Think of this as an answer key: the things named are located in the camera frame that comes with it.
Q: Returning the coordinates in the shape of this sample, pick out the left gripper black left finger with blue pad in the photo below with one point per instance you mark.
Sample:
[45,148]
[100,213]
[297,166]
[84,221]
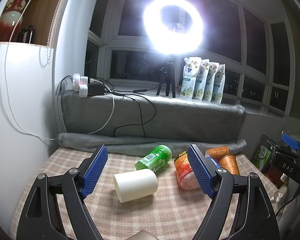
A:
[41,217]

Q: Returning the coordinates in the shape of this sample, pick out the orange paper cup front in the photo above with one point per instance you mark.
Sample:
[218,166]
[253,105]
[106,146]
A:
[229,162]

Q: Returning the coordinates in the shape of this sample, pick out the orange paper cup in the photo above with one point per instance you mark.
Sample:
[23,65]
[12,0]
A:
[229,162]
[217,153]

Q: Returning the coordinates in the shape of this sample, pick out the orange paper cup rear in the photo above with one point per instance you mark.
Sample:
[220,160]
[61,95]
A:
[217,153]

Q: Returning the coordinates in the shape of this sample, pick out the white plastic cup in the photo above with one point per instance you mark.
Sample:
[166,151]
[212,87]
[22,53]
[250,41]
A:
[135,184]

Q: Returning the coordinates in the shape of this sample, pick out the green package on right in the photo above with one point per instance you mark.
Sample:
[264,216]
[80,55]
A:
[261,157]

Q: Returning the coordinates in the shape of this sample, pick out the orange snack canister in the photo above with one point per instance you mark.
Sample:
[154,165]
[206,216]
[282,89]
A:
[185,175]

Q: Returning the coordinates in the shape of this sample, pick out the beige plaid mat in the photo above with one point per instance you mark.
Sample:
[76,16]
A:
[170,213]

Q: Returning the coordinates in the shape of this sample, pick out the green tea bottle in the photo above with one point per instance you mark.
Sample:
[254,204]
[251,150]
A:
[156,159]

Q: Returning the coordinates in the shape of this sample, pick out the grey rolled blanket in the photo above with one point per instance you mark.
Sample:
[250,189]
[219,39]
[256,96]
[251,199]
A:
[134,146]

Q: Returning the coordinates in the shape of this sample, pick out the grey back cushion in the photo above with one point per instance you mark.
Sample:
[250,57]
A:
[152,117]

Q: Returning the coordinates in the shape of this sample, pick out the refill pouch with spout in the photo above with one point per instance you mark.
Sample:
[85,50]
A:
[190,72]

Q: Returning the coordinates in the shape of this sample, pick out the black power adapter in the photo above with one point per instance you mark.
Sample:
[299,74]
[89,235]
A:
[95,89]

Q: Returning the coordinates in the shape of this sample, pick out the white power strip plugs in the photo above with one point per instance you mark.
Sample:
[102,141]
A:
[80,83]

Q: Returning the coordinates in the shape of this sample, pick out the black tripod stand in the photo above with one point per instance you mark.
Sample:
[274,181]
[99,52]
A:
[167,77]

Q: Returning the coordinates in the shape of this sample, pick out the dark bottle on shelf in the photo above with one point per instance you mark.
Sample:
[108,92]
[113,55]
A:
[27,35]

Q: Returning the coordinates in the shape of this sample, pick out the red porcelain vase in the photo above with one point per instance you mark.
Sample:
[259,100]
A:
[9,18]

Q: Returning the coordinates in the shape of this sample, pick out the bright ring light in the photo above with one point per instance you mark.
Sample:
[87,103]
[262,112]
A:
[172,38]

